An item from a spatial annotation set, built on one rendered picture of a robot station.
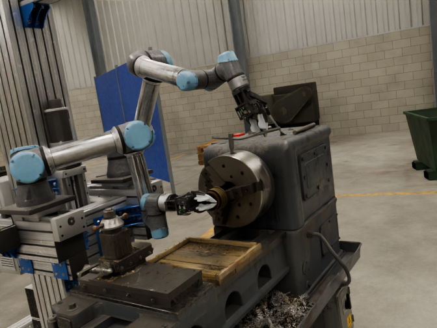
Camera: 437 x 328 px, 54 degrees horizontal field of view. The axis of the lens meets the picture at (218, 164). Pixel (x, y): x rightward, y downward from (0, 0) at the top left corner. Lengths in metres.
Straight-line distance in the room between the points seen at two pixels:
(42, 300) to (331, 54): 10.23
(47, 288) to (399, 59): 10.29
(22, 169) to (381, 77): 10.46
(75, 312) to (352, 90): 10.65
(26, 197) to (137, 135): 0.50
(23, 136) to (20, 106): 0.14
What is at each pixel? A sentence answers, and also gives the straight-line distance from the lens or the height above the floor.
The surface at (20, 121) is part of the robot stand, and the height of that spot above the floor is 1.50.
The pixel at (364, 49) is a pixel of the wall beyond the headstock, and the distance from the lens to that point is 11.58.
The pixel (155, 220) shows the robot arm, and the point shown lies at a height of 1.01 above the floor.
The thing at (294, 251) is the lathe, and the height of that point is 0.77.
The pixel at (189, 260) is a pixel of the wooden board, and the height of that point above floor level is 0.88.
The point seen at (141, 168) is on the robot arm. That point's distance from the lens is 1.88.
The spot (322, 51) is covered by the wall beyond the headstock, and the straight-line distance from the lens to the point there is 11.71.
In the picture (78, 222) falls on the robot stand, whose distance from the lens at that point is 1.78.
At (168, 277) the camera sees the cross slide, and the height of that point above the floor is 0.97.
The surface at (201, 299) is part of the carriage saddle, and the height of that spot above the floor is 0.91.
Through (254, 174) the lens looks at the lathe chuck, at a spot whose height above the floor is 1.15.
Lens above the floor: 1.48
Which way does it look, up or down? 9 degrees down
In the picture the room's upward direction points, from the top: 8 degrees counter-clockwise
